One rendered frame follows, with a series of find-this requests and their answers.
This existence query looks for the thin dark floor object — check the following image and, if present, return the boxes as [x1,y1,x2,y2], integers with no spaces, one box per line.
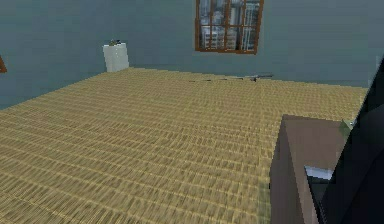
[188,73,274,83]

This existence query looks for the brown framed window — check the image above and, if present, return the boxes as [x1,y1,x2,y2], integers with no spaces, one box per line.
[194,0,265,55]

